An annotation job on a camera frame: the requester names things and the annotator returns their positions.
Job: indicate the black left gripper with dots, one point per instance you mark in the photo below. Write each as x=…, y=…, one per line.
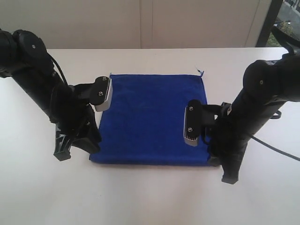
x=71, y=111

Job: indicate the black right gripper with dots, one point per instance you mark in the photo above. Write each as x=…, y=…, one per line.
x=226, y=148

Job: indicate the blue microfibre towel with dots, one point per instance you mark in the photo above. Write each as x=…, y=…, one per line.
x=144, y=124

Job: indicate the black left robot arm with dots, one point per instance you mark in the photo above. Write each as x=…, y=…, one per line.
x=24, y=57

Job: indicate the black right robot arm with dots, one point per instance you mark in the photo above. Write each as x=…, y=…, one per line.
x=267, y=86

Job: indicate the green tree outside window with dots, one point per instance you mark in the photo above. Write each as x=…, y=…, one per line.
x=280, y=35

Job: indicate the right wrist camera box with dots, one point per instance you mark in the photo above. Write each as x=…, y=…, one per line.
x=194, y=130

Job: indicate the black window frame post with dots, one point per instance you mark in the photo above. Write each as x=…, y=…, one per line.
x=271, y=16

